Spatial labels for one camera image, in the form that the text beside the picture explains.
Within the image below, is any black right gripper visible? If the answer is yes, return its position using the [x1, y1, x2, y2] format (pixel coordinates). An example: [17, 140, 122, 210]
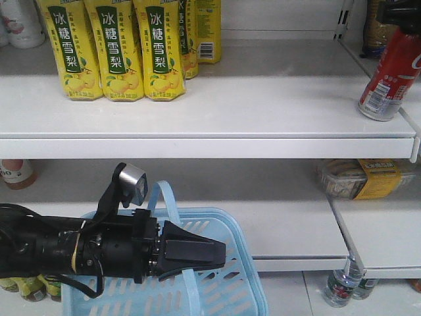
[376, 0, 420, 35]

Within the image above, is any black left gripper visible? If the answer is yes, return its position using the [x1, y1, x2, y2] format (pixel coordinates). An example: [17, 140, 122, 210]
[75, 209, 226, 283]

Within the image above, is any red coca cola bottle can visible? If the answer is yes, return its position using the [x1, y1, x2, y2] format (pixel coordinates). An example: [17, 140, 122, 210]
[359, 29, 420, 122]

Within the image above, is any light blue plastic basket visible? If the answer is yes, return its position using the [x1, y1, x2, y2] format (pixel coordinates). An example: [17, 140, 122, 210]
[61, 180, 269, 315]

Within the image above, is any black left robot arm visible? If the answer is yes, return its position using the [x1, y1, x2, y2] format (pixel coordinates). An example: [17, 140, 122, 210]
[1, 204, 226, 283]

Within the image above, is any biscuit bag blue trim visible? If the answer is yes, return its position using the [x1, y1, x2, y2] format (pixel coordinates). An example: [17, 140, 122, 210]
[360, 0, 401, 59]

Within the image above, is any white metal shelving unit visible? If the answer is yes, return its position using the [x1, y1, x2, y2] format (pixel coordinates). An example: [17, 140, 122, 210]
[1, 1, 420, 315]

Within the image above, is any clear water bottle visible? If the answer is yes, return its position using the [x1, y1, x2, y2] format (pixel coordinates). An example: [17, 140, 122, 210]
[323, 257, 362, 308]

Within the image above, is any biscuit box yellow band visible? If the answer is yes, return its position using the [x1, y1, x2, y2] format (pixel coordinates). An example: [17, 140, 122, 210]
[316, 159, 420, 200]

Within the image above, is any peach C100 drink bottle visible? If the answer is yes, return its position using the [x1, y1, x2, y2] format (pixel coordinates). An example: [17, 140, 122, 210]
[1, 159, 37, 190]

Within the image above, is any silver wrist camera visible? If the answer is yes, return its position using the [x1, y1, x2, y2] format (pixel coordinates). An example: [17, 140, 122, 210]
[118, 164, 148, 208]

